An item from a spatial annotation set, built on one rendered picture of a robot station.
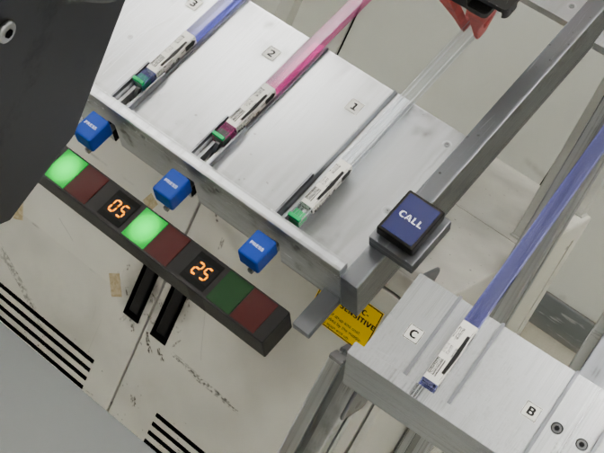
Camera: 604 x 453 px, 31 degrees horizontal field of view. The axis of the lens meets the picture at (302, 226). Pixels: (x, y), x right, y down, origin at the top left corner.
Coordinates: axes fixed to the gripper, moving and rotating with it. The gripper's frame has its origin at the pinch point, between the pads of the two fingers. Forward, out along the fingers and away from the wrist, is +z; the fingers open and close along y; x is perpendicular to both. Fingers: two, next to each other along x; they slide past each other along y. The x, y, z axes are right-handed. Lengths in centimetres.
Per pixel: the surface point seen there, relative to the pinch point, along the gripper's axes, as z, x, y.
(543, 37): 141, -107, 39
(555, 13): 1.5, -7.5, -5.2
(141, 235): 1.9, 38.4, 11.6
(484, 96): 156, -92, 46
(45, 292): 55, 39, 44
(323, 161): 1.1, 21.6, 2.7
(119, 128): 1.8, 30.6, 21.9
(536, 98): 3.1, 1.7, -9.1
